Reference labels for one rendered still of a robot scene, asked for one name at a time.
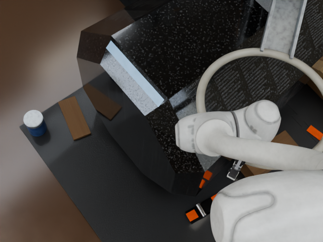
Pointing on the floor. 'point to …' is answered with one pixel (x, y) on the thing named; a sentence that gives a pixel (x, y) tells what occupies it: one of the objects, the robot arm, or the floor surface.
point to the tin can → (35, 123)
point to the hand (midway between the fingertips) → (235, 168)
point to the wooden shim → (74, 118)
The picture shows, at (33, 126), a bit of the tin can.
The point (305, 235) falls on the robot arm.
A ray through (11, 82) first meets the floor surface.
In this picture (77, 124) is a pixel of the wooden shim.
